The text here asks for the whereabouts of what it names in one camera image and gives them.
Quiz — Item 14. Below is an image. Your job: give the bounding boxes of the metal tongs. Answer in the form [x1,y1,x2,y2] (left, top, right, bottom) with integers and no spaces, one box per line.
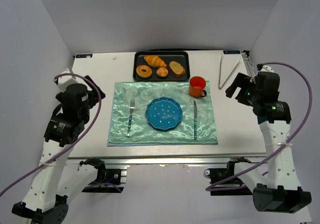
[217,54,242,90]

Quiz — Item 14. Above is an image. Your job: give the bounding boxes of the glazed donut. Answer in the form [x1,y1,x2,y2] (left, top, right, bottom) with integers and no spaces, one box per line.
[136,65,153,79]

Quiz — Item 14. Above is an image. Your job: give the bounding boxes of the round bread roll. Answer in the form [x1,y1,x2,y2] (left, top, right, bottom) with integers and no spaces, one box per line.
[156,67,169,78]

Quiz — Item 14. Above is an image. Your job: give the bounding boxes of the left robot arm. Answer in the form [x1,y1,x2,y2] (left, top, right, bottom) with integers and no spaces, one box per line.
[11,74,106,224]

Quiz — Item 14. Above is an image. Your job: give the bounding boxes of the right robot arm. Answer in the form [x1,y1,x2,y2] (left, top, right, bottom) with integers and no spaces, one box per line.
[225,71,312,214]

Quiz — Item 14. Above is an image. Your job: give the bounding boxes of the bread slice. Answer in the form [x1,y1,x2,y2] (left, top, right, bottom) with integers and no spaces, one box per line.
[169,61,185,77]

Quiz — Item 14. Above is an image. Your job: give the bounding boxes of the right blue table label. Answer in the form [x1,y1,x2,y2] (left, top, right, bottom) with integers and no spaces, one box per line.
[223,50,241,55]

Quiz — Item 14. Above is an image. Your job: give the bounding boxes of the blue table label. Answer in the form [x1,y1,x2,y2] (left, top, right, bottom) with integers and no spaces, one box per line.
[75,53,93,58]
[223,50,241,55]

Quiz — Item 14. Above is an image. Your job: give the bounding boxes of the left blue table label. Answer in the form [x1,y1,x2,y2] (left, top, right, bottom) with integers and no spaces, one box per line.
[75,53,93,58]

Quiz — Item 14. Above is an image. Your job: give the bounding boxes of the orange mug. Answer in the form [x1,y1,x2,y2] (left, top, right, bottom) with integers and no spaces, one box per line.
[188,76,207,98]

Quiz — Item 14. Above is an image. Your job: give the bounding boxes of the teal patterned placemat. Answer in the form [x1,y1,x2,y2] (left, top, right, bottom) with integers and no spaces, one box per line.
[108,82,218,147]

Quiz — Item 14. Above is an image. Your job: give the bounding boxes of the croissant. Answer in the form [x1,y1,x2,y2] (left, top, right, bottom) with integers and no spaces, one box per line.
[144,55,167,68]

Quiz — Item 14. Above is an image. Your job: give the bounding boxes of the blue dotted plate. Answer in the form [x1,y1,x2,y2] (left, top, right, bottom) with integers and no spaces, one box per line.
[145,97,183,131]

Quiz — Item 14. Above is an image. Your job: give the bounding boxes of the black baking tray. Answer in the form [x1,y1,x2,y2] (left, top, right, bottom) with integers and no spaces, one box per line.
[132,50,190,82]

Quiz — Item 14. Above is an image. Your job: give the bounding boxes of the fork with teal handle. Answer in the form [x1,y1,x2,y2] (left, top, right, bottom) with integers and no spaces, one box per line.
[126,99,135,137]

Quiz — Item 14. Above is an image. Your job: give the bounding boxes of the aluminium table frame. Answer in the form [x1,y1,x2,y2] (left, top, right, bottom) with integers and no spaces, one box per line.
[69,50,266,165]

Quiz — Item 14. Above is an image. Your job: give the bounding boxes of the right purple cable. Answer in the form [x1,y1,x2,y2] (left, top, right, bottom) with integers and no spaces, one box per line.
[205,61,313,192]

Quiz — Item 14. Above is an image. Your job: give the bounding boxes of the purple cable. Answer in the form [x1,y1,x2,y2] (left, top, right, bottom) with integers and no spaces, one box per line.
[0,73,103,198]
[205,61,313,192]

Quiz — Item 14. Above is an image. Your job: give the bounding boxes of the knife with teal handle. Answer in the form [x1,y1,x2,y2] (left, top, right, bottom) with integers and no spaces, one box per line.
[193,100,198,140]

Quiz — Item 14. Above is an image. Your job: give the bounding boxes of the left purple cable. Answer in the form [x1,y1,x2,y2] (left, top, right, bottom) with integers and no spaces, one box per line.
[0,73,103,198]

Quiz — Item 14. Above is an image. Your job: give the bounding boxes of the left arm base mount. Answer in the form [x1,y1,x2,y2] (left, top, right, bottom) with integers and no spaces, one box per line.
[77,158,127,193]

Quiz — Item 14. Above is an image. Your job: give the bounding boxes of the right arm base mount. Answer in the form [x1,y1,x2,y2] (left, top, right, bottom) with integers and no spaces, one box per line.
[203,157,252,196]

